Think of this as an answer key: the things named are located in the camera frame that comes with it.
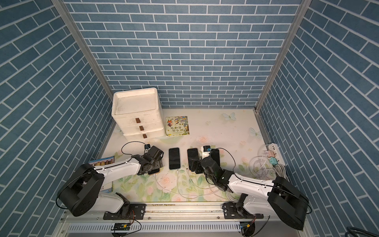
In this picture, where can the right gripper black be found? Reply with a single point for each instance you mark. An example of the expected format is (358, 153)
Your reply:
(196, 162)

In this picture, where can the white three-drawer cabinet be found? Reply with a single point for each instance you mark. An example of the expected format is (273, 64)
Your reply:
(138, 113)

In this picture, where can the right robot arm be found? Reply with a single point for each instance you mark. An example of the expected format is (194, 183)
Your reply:
(258, 198)

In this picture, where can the phone green case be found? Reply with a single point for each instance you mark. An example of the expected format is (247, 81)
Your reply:
(174, 159)
(215, 155)

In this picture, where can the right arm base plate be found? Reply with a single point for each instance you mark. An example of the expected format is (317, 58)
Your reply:
(233, 210)

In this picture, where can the green picture book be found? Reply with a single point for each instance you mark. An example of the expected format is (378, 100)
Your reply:
(177, 126)

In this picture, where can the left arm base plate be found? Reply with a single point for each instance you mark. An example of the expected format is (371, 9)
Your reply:
(128, 211)

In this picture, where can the aluminium mounting rail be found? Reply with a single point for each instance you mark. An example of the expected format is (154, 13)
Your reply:
(177, 219)

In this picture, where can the white power strip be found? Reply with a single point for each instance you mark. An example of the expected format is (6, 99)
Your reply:
(273, 152)

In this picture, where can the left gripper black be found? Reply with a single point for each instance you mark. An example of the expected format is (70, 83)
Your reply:
(159, 163)

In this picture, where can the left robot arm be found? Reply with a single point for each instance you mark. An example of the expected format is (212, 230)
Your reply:
(82, 192)

